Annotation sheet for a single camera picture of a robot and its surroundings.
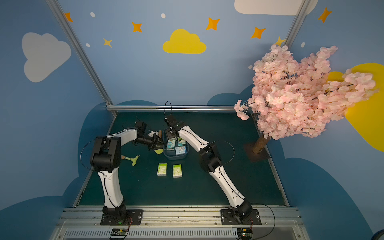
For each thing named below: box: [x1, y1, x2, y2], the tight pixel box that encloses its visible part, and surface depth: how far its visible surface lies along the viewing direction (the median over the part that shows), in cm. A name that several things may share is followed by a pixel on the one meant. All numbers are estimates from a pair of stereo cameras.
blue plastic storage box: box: [162, 128, 189, 160], surface depth 100 cm
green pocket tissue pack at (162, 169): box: [157, 163, 168, 176], surface depth 90 cm
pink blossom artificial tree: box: [234, 44, 379, 155], surface depth 62 cm
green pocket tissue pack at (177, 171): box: [172, 164, 182, 178], surface depth 90 cm
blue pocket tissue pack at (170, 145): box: [166, 139, 176, 151], surface depth 103 cm
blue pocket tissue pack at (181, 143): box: [178, 140, 186, 147], surface depth 103 cm
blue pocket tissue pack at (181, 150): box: [175, 146, 187, 155], surface depth 100 cm
